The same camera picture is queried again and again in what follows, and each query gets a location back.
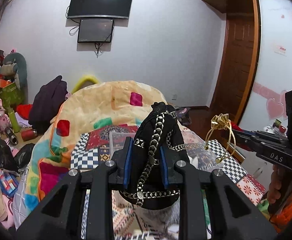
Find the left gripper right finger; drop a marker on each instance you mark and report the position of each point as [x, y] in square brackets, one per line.
[211, 201]

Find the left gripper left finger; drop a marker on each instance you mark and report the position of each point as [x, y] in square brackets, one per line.
[80, 204]

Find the red pouch with gold cord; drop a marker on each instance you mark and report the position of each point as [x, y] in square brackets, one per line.
[223, 125]

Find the black pouch with chain pattern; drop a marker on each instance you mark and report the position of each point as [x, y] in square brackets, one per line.
[150, 180]

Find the orange sleeve forearm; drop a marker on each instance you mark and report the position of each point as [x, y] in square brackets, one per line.
[281, 220]

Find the person's right hand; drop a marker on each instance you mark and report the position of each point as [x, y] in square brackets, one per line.
[277, 175]

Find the patterned patchwork bedsheet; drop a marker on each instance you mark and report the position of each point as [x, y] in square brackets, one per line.
[132, 223]

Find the black plastic bag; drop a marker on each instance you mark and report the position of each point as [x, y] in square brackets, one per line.
[14, 163]

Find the white wardrobe door with hearts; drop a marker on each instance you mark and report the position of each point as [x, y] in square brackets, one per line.
[273, 76]

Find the red cylinder can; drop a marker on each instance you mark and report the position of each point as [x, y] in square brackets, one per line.
[29, 134]

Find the clear plastic storage box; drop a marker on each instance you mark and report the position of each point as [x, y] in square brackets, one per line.
[117, 140]

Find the green bottle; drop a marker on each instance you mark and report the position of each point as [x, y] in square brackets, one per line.
[14, 123]

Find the dark bag on floor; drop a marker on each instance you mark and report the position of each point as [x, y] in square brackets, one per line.
[182, 114]

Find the pink rabbit figurine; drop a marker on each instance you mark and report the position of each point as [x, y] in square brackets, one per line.
[4, 119]

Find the brown wooden door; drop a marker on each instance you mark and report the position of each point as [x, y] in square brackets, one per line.
[235, 65]

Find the dark purple clothing pile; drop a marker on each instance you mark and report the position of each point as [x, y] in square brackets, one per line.
[47, 103]

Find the yellow plush blanket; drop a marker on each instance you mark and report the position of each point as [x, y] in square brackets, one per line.
[93, 107]

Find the green storage box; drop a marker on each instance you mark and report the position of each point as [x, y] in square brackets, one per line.
[11, 96]

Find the grey green plush toy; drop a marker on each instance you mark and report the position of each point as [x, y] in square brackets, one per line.
[14, 68]

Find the small black monitor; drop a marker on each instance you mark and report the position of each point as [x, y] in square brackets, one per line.
[95, 30]

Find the wall mounted black television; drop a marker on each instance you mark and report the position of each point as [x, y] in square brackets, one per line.
[99, 8]

